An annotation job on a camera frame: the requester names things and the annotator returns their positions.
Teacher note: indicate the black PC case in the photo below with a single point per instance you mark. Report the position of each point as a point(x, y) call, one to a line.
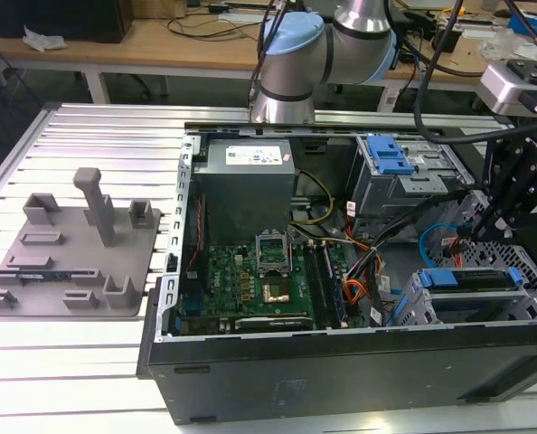
point(341, 380)

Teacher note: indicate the black RAM slot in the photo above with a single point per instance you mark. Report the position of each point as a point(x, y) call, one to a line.
point(313, 289)
point(334, 289)

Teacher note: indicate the black graphics card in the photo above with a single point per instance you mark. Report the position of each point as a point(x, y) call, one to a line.
point(273, 323)

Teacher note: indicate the green motherboard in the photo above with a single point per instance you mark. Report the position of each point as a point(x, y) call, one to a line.
point(232, 280)

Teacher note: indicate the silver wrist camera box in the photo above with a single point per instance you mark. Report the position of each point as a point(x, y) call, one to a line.
point(499, 86)

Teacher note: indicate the wooden desk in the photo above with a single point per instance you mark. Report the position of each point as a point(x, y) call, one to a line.
point(160, 45)

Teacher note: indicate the white crumpled plastic wrap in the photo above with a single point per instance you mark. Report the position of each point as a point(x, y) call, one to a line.
point(42, 40)

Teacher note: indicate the RAM stick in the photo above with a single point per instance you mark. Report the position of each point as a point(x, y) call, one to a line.
point(47, 275)

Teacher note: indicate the grey power supply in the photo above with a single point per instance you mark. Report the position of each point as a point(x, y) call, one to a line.
point(241, 194)

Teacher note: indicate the square chipset chip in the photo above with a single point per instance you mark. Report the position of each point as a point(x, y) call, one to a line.
point(276, 291)

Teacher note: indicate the metal disk bay cage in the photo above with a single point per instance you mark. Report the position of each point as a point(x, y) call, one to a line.
point(472, 300)

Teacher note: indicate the blue drive latch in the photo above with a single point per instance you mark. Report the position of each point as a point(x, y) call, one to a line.
point(388, 153)

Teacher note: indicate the grey parts rack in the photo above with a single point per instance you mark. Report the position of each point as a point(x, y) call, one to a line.
point(69, 271)

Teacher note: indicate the large black box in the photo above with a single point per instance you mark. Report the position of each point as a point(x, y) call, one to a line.
point(60, 20)

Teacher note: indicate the metal optical drive cage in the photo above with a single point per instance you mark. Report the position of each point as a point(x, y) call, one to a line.
point(386, 194)

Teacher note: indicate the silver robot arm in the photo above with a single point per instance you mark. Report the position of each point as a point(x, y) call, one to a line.
point(295, 59)

